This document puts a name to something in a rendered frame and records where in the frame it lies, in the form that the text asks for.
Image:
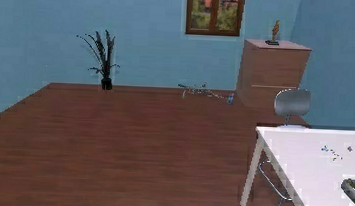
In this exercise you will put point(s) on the fallen grey twig plant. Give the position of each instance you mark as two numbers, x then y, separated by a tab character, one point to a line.
199	90

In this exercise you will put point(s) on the small blue grey object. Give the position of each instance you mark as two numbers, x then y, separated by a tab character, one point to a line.
230	98

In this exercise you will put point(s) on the dark house plant in pot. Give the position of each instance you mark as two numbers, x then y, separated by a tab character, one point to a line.
104	59

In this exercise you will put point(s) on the brown wooden chest of drawers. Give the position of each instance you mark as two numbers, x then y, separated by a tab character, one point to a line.
270	71

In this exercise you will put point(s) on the brown framed window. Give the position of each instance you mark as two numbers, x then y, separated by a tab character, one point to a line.
214	12

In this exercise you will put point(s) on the grey chair with metal legs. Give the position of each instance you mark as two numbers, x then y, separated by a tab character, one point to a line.
291	102

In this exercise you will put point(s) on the golden statuette on black base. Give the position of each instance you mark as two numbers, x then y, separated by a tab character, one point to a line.
274	31

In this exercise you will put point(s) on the white table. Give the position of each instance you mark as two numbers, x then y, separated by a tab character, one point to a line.
319	170

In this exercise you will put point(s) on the small blue grey twig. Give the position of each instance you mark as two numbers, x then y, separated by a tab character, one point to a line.
333	152

